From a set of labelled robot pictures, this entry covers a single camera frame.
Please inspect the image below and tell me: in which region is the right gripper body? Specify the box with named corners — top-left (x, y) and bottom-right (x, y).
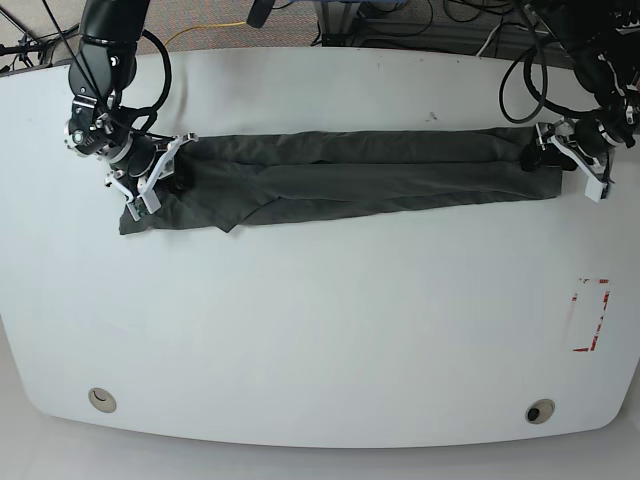
top-left (105, 133), bottom-right (199, 208)

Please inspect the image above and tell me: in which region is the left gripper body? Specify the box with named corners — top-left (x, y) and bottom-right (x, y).
top-left (535, 117), bottom-right (616, 188)

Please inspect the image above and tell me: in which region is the dark grey T-shirt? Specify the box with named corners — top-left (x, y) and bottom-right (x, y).
top-left (119, 127), bottom-right (563, 235)

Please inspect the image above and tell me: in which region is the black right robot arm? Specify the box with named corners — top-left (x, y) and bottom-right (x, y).
top-left (65, 1), bottom-right (198, 220)

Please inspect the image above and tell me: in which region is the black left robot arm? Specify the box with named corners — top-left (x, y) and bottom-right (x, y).
top-left (512, 1), bottom-right (639, 201)

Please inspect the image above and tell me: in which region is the red tape rectangle marking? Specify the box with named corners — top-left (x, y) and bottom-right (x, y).
top-left (566, 278), bottom-right (611, 353)

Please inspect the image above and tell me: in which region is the black tripod stand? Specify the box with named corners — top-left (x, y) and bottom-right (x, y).
top-left (1, 0), bottom-right (84, 74)

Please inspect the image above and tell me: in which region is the black cylinder object on floor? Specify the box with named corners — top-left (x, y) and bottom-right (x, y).
top-left (246, 0), bottom-right (275, 29)

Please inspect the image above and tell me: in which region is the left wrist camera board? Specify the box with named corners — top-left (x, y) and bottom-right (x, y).
top-left (584, 178), bottom-right (610, 203)

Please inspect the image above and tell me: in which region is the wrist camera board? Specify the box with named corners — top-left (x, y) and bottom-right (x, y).
top-left (584, 178), bottom-right (610, 203)
top-left (127, 199), bottom-right (152, 222)

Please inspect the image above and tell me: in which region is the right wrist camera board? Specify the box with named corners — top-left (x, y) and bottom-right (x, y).
top-left (127, 199), bottom-right (152, 222)

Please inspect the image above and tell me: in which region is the white cable on floor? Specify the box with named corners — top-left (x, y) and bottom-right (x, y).
top-left (474, 22), bottom-right (501, 58)

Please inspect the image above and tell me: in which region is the yellow cable on floor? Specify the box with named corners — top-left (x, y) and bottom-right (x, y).
top-left (167, 19), bottom-right (250, 46)

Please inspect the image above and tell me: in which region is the aluminium frame leg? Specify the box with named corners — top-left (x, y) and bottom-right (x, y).
top-left (314, 1), bottom-right (362, 47)

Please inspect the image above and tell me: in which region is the left table cable grommet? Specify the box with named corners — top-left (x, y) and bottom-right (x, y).
top-left (88, 388), bottom-right (117, 414)

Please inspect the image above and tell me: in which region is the table cable grommet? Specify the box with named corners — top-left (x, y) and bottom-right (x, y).
top-left (88, 388), bottom-right (117, 414)
top-left (525, 399), bottom-right (555, 425)

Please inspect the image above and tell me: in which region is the right table cable grommet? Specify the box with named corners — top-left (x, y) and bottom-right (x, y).
top-left (525, 399), bottom-right (555, 425)

